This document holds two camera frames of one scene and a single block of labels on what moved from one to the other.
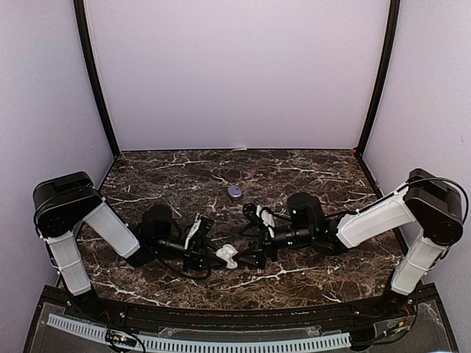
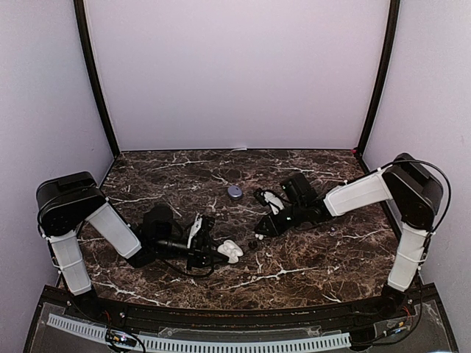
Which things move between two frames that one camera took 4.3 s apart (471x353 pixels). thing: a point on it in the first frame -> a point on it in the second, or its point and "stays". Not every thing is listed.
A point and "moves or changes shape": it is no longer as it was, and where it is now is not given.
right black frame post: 391,40 stays
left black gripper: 197,251 stays
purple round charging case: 235,191 stays
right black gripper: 266,243 -> 273,229
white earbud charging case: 226,253 moves or changes shape
